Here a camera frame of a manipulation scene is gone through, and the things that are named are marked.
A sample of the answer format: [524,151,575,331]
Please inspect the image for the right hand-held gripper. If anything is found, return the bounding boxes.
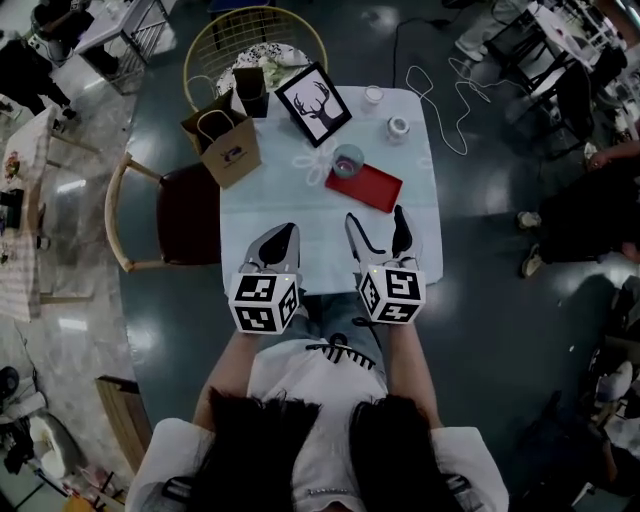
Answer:
[344,204,427,325]

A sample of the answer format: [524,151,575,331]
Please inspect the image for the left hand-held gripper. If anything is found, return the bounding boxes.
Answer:
[228,223,303,335]

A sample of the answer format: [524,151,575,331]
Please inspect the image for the red box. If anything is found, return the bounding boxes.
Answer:
[324,162,405,215]

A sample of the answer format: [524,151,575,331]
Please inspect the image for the grey-blue glass cup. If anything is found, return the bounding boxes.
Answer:
[331,143,366,180]

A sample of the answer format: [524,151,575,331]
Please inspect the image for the person's left forearm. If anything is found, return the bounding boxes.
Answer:
[192,329,260,432]

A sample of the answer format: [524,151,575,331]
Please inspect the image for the person's right forearm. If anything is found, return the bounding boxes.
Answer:
[383,322,445,431]

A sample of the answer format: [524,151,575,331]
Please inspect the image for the table with white tablecloth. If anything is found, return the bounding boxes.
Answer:
[219,85,444,297]

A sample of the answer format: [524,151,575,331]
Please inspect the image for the person's blue jeans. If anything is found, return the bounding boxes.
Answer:
[287,292,387,371]

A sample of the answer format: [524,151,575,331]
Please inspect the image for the wooden chair dark red seat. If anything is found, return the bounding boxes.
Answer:
[104,152,224,274]

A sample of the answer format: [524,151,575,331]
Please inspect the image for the brown paper bag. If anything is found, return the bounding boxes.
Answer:
[180,74,263,191]

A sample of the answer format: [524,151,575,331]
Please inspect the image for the white candle glass jar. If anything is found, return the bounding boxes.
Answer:
[360,84,386,114]

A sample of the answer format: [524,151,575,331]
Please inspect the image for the person's white t-shirt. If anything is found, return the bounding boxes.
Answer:
[124,339,510,512]

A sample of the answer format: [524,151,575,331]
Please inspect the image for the black framed deer picture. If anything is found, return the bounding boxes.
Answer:
[273,61,354,149]

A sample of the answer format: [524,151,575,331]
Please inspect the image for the black square container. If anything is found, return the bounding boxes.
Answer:
[232,66,270,119]

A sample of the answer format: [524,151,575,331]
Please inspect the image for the patterned chair cushion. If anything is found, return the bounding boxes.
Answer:
[217,42,312,96]

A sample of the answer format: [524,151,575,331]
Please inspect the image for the dark grey chair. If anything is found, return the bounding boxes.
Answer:
[487,9,597,162]

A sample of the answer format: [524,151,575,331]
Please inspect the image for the wooden bench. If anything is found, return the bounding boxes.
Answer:
[94,375,154,475]

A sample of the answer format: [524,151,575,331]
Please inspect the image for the table with floral cloth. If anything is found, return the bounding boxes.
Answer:
[0,104,102,322]

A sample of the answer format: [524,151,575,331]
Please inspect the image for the white table with metal rack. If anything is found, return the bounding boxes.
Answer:
[74,0,177,95]

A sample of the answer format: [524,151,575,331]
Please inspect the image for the white top black leg table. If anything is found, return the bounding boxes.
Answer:
[529,0,622,67]

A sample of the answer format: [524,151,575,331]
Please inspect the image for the white cable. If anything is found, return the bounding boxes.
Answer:
[404,56,507,157]

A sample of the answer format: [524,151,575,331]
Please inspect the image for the black cable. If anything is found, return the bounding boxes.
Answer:
[392,17,452,89]

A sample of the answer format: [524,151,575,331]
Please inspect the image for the gold wire chair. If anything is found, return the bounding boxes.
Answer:
[183,5,329,114]

